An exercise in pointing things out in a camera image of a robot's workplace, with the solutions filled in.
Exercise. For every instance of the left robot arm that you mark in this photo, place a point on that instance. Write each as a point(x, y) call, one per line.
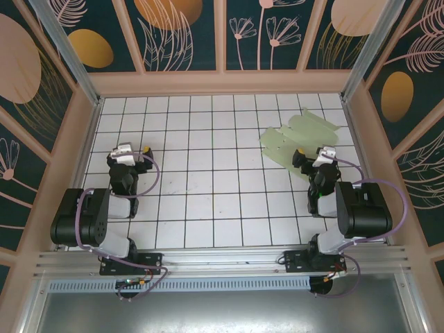
point(86, 215)

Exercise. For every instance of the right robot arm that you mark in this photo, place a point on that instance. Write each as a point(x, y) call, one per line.
point(367, 208)

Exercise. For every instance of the grey metal sheet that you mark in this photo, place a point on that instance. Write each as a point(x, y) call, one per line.
point(222, 312)

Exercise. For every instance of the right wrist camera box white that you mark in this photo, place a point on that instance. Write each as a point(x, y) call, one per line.
point(324, 154)

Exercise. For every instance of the aluminium side rail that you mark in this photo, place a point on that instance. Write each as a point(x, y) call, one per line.
point(354, 138)
point(91, 133)

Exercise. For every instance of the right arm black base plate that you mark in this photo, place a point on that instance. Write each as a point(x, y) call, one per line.
point(295, 260)

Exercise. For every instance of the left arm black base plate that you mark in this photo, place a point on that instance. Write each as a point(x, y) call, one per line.
point(152, 260)

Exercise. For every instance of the aluminium mounting rail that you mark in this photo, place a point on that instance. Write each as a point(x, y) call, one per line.
point(222, 258)

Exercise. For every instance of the aluminium frame post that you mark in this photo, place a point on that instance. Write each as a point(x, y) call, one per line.
point(371, 45)
point(66, 45)

